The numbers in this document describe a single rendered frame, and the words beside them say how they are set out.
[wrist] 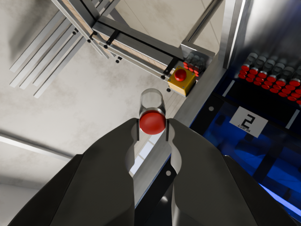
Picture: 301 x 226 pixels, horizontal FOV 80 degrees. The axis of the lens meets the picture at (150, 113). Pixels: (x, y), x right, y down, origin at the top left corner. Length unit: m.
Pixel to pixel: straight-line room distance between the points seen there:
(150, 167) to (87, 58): 2.58
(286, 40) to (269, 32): 0.04
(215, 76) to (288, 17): 0.27
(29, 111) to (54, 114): 0.33
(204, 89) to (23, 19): 2.51
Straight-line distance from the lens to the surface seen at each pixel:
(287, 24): 0.48
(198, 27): 0.96
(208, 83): 0.63
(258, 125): 0.61
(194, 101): 0.61
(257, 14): 0.48
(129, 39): 0.96
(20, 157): 3.34
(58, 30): 2.50
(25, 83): 2.66
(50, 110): 3.07
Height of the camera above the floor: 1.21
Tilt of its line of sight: 5 degrees down
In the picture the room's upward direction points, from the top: 145 degrees counter-clockwise
